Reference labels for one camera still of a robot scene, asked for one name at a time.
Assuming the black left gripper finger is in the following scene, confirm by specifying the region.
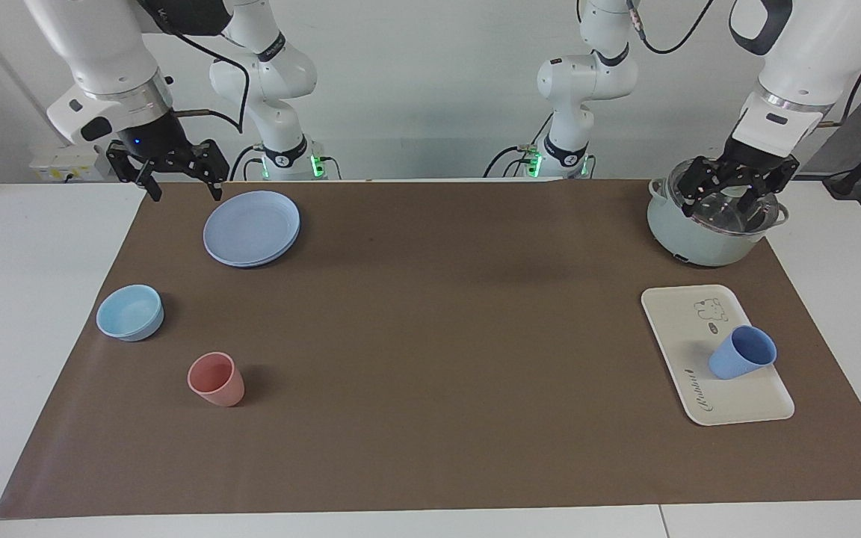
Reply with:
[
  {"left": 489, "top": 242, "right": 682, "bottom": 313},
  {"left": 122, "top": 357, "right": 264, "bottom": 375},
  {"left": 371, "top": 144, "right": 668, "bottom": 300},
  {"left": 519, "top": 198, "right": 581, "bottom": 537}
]
[
  {"left": 680, "top": 158, "right": 723, "bottom": 218},
  {"left": 741, "top": 158, "right": 800, "bottom": 224}
]

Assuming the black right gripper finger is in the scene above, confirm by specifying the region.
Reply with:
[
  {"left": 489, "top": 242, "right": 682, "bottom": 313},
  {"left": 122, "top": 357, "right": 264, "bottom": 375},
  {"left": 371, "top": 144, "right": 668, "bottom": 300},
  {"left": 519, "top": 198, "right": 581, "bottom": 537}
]
[
  {"left": 176, "top": 140, "right": 230, "bottom": 200},
  {"left": 106, "top": 145, "right": 163, "bottom": 202}
]

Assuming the blue ribbed plastic cup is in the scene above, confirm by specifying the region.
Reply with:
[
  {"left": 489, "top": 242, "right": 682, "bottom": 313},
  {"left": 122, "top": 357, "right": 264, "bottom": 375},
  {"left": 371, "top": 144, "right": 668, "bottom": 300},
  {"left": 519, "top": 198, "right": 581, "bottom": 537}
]
[{"left": 709, "top": 325, "right": 778, "bottom": 381}]

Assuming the pink plastic cup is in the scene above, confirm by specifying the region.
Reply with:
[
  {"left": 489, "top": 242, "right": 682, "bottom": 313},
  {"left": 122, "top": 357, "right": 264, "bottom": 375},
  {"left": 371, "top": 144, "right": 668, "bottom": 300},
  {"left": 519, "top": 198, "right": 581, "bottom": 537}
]
[{"left": 188, "top": 352, "right": 245, "bottom": 408}]

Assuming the cream tray with bear print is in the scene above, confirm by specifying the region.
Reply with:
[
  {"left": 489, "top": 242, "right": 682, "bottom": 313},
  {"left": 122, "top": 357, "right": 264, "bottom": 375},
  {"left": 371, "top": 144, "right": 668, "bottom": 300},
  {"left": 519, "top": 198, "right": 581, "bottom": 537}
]
[{"left": 641, "top": 284, "right": 795, "bottom": 427}]

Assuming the glass pot lid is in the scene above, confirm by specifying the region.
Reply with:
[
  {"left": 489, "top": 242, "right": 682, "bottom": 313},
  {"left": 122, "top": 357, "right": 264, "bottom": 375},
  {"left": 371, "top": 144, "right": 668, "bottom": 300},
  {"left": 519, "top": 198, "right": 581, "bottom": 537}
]
[{"left": 666, "top": 158, "right": 781, "bottom": 236}]

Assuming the pale green electric pot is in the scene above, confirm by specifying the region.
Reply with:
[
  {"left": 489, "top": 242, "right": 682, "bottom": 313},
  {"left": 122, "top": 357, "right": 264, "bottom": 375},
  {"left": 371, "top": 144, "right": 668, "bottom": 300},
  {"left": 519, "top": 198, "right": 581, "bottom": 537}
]
[{"left": 647, "top": 161, "right": 790, "bottom": 268}]

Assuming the white power strip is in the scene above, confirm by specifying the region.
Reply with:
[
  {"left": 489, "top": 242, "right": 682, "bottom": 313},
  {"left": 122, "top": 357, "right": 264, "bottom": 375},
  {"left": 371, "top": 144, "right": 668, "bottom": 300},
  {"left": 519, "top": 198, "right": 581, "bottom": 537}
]
[{"left": 29, "top": 146, "right": 114, "bottom": 182}]

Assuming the periwinkle blue plate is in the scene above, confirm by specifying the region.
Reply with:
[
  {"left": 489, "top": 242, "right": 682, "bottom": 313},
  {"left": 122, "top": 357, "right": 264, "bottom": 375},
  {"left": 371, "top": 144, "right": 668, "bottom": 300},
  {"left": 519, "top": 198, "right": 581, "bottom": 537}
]
[{"left": 203, "top": 191, "right": 301, "bottom": 268}]

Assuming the light blue bowl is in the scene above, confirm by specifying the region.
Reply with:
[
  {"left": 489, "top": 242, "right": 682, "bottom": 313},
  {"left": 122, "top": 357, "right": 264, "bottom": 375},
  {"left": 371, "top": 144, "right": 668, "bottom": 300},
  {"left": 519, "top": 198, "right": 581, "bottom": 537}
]
[{"left": 96, "top": 285, "right": 164, "bottom": 342}]

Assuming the brown table mat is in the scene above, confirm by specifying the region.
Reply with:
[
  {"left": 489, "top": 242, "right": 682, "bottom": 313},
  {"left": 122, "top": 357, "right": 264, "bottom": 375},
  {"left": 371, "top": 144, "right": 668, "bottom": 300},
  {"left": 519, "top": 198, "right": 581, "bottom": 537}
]
[{"left": 0, "top": 179, "right": 861, "bottom": 519}]

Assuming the black base cable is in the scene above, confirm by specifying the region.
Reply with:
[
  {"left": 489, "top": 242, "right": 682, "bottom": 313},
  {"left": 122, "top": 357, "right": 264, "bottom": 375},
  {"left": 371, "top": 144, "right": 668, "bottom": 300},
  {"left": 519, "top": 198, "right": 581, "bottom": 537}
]
[
  {"left": 483, "top": 112, "right": 552, "bottom": 179},
  {"left": 229, "top": 144, "right": 264, "bottom": 182}
]

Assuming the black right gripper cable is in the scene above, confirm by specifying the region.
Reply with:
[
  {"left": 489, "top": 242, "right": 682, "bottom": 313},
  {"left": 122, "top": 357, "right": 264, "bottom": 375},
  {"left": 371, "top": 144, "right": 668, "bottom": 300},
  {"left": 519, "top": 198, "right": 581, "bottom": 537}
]
[{"left": 154, "top": 11, "right": 250, "bottom": 134}]

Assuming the black cable with connector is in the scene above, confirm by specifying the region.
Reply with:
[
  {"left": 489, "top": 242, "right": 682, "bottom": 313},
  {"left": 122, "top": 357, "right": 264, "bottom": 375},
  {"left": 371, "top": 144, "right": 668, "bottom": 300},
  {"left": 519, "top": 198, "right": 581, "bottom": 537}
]
[{"left": 627, "top": 0, "right": 714, "bottom": 55}]

